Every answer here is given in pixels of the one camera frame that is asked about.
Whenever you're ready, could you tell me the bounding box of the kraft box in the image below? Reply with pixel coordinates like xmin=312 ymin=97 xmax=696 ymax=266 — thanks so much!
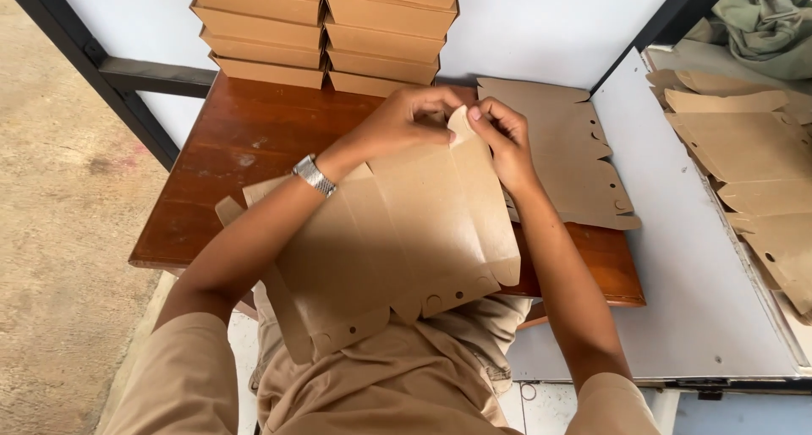
xmin=214 ymin=105 xmax=522 ymax=366

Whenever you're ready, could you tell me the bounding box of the person's right hand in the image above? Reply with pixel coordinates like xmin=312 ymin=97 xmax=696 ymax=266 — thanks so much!
xmin=466 ymin=96 xmax=541 ymax=199

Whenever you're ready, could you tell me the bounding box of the stack of folded kraft boxes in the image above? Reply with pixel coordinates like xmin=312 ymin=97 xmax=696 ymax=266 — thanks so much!
xmin=179 ymin=0 xmax=468 ymax=99

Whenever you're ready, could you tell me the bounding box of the silver metal wristwatch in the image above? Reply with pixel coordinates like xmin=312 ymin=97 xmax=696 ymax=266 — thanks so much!
xmin=291 ymin=153 xmax=337 ymax=199

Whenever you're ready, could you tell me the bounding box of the black metal frame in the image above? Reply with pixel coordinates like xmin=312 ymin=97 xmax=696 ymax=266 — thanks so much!
xmin=590 ymin=0 xmax=741 ymax=95
xmin=0 ymin=0 xmax=218 ymax=172

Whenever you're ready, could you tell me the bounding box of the person's beige clothing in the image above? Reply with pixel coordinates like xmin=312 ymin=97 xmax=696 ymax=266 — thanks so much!
xmin=100 ymin=282 xmax=662 ymax=435

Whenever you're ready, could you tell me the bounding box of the person's left hand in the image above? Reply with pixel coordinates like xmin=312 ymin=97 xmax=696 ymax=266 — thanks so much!
xmin=331 ymin=85 xmax=466 ymax=171

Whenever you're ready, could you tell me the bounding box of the heap of loose kraft blanks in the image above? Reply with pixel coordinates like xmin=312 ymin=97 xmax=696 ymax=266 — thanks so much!
xmin=645 ymin=69 xmax=812 ymax=326

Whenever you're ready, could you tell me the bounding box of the green crumpled cloth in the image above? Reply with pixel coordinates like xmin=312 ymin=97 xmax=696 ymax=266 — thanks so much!
xmin=684 ymin=0 xmax=812 ymax=82

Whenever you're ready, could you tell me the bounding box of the brown wooden table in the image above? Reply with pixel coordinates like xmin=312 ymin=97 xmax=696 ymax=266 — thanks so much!
xmin=129 ymin=70 xmax=647 ymax=330

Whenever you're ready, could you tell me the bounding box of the white flat board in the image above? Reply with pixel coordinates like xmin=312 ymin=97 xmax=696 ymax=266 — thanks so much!
xmin=506 ymin=47 xmax=809 ymax=383

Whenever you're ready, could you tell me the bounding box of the pile of flat kraft blanks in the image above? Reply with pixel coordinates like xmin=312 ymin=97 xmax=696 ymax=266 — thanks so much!
xmin=476 ymin=77 xmax=642 ymax=232

